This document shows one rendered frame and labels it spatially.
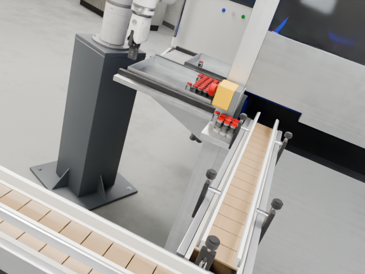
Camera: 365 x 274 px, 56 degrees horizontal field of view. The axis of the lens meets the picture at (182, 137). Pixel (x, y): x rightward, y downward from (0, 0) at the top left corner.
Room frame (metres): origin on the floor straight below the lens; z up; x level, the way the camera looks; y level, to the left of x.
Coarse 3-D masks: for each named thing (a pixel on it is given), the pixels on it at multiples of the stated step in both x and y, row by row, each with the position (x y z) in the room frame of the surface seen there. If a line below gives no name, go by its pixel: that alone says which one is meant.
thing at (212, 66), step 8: (200, 56) 1.80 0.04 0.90; (208, 56) 1.79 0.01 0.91; (184, 64) 1.55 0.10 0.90; (192, 64) 1.54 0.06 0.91; (208, 64) 1.75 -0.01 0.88; (216, 64) 1.78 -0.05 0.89; (224, 64) 1.77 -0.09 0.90; (208, 72) 1.52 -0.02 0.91; (216, 72) 1.66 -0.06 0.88; (224, 72) 1.70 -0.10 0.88
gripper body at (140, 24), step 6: (132, 12) 1.28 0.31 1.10; (132, 18) 1.25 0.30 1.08; (138, 18) 1.25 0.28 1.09; (144, 18) 1.27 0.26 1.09; (150, 18) 1.32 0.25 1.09; (132, 24) 1.25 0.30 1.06; (138, 24) 1.25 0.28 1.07; (144, 24) 1.27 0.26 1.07; (138, 30) 1.24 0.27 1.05; (144, 30) 1.29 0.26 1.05; (138, 36) 1.24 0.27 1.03; (144, 36) 1.30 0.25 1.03; (138, 42) 1.25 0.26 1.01
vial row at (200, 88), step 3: (210, 78) 1.38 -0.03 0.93; (207, 81) 1.33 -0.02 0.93; (210, 81) 1.34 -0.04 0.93; (204, 84) 1.28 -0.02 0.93; (207, 84) 1.29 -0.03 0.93; (198, 87) 1.23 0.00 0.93; (201, 87) 1.24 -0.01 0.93; (204, 87) 1.25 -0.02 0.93; (198, 90) 1.22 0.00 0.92; (201, 90) 1.22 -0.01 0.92; (198, 93) 1.22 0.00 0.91; (201, 93) 1.22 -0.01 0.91
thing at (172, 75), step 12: (144, 60) 1.37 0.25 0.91; (156, 60) 1.48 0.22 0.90; (168, 60) 1.48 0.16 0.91; (144, 72) 1.32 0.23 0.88; (156, 72) 1.37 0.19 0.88; (168, 72) 1.42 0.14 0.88; (180, 72) 1.46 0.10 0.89; (192, 72) 1.45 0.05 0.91; (168, 84) 1.20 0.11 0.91; (180, 84) 1.32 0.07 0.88; (192, 84) 1.37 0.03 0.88; (192, 96) 1.18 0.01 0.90
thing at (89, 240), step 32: (0, 192) 0.41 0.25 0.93; (32, 192) 0.41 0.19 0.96; (0, 224) 0.35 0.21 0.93; (32, 224) 0.34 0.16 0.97; (64, 224) 0.39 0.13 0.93; (96, 224) 0.38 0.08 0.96; (0, 256) 0.31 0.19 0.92; (32, 256) 0.32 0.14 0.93; (64, 256) 0.34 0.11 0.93; (96, 256) 0.32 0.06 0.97; (128, 256) 0.37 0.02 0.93; (160, 256) 0.36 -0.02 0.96
